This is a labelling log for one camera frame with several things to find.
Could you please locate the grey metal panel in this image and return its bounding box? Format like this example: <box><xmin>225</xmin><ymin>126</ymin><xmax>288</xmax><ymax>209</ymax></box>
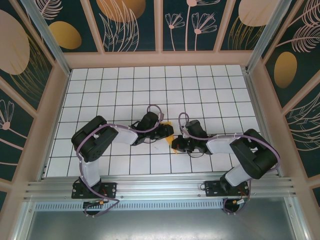
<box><xmin>14</xmin><ymin>197</ymin><xmax>310</xmax><ymax>240</ymax></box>

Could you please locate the thin black right gripper wire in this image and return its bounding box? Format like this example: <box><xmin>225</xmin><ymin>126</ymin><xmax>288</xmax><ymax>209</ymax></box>
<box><xmin>187</xmin><ymin>149</ymin><xmax>204</xmax><ymax>159</ymax></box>

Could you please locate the aluminium mounting rail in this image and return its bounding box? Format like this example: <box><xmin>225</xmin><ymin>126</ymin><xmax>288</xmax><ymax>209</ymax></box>
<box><xmin>23</xmin><ymin>174</ymin><xmax>297</xmax><ymax>201</ymax></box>

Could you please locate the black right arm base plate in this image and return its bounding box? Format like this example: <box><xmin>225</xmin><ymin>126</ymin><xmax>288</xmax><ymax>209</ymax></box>
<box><xmin>204</xmin><ymin>179</ymin><xmax>251</xmax><ymax>198</ymax></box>

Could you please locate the aluminium side rail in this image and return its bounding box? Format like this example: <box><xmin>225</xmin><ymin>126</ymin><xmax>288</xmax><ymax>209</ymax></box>
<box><xmin>241</xmin><ymin>67</ymin><xmax>285</xmax><ymax>179</ymax></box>

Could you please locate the perforated metal cable tray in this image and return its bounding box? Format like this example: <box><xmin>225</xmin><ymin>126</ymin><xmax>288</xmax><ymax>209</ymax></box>
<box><xmin>34</xmin><ymin>201</ymin><xmax>226</xmax><ymax>212</ymax></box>

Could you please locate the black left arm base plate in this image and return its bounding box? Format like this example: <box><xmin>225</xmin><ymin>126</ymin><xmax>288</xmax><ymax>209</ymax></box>
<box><xmin>71</xmin><ymin>181</ymin><xmax>118</xmax><ymax>200</ymax></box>

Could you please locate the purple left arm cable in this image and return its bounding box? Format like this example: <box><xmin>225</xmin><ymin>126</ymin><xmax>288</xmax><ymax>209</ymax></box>
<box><xmin>75</xmin><ymin>103</ymin><xmax>165</xmax><ymax>217</ymax></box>

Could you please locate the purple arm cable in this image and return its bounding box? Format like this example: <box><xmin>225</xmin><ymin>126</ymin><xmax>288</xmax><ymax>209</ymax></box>
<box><xmin>75</xmin><ymin>103</ymin><xmax>165</xmax><ymax>217</ymax></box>
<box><xmin>177</xmin><ymin>112</ymin><xmax>280</xmax><ymax>216</ymax></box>

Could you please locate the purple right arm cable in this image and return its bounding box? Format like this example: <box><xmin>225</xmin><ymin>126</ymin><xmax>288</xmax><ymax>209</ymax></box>
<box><xmin>177</xmin><ymin>112</ymin><xmax>280</xmax><ymax>216</ymax></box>

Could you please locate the aluminium frame post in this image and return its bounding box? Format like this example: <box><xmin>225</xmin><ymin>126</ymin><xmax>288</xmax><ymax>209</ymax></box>
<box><xmin>19</xmin><ymin>0</ymin><xmax>71</xmax><ymax>76</ymax></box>
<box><xmin>245</xmin><ymin>0</ymin><xmax>289</xmax><ymax>74</ymax></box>

